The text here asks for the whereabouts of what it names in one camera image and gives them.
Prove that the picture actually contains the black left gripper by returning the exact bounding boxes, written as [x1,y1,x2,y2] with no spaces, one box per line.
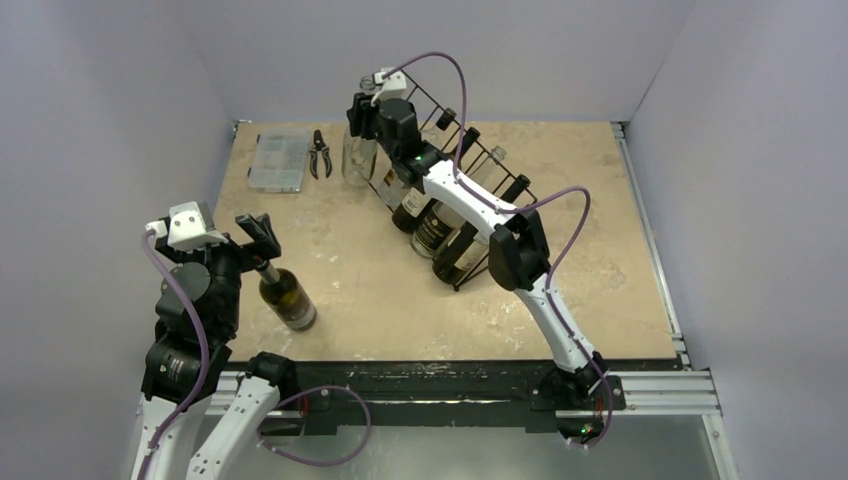
[159,211,279,332]

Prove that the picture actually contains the clear glass bottle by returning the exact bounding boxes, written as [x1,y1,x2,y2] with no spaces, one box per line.
[342,75,377,187]

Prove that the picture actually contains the square clear bottle black cap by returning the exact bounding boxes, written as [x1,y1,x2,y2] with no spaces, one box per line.
[375,108,457,211]

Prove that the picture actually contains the dark green wine bottle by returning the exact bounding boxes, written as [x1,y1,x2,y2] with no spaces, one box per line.
[392,127,481,234]

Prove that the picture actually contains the clear champagne bottle black label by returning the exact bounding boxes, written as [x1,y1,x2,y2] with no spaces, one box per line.
[408,145,508,260]

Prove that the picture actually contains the olive green wine bottle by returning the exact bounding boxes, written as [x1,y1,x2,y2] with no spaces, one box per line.
[431,174,533,287]

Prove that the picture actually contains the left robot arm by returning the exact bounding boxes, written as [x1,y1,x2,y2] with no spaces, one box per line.
[131,204,281,479]

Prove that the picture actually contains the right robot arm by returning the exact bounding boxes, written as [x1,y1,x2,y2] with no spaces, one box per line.
[346,93,610,407]

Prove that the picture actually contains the green wine bottle white label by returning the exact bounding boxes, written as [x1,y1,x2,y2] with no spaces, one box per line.
[257,261,317,331]

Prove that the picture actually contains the black grey pliers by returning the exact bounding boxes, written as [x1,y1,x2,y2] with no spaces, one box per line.
[308,129,333,180]

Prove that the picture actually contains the clear plastic screw organizer box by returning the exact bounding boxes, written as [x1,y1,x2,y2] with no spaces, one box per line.
[247,129,310,194]

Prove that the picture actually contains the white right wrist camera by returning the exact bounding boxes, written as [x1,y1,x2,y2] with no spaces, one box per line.
[371,69,408,106]

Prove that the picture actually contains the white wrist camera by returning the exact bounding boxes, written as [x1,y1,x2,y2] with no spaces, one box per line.
[145,201,228,253]
[371,69,408,106]

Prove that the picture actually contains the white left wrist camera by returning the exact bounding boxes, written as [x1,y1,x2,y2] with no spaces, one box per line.
[145,201,228,253]

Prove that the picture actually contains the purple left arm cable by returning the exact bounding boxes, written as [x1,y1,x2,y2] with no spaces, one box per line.
[135,231,212,480]

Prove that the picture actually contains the black wire wine rack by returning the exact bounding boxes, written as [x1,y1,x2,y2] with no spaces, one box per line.
[346,71,550,292]

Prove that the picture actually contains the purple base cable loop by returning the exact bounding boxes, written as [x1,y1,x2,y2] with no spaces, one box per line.
[256,385,372,468]

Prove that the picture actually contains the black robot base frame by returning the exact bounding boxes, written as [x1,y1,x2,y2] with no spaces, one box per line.
[260,359,720,441]

